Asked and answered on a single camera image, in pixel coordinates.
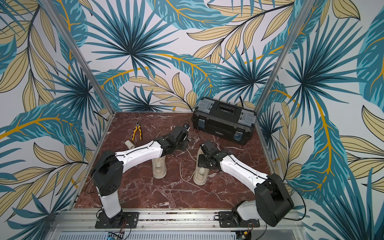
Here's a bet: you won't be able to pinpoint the beige sneaker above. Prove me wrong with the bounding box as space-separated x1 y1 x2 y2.
193 148 210 186
152 156 167 179

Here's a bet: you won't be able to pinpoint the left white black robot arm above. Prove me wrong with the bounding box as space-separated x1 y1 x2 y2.
91 123 190 223

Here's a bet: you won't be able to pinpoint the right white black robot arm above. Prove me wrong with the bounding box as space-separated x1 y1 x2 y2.
198 141 294 227

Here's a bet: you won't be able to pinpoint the black grey toolbox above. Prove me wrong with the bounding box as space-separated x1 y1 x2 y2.
192 98 257 146

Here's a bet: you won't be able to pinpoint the small beige cylinder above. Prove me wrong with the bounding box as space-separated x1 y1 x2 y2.
125 140 135 150

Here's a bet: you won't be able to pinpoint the yellow handled pliers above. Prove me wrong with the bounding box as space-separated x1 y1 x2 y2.
132 121 143 141

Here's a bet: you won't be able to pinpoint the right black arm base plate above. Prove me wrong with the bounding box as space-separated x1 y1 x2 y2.
214 211 260 229

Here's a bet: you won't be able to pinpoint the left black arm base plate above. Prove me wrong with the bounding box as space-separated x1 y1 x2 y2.
95 212 139 229

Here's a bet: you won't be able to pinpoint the aluminium front rail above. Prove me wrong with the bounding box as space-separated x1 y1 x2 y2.
45 209 309 240

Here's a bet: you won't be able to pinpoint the right aluminium corner post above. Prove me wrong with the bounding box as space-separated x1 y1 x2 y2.
255 1 314 115

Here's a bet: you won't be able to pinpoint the aluminium corner post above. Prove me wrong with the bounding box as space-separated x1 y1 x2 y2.
255 1 314 115
41 0 115 115

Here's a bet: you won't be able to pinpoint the left aluminium corner post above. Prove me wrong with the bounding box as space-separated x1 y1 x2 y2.
41 0 115 115

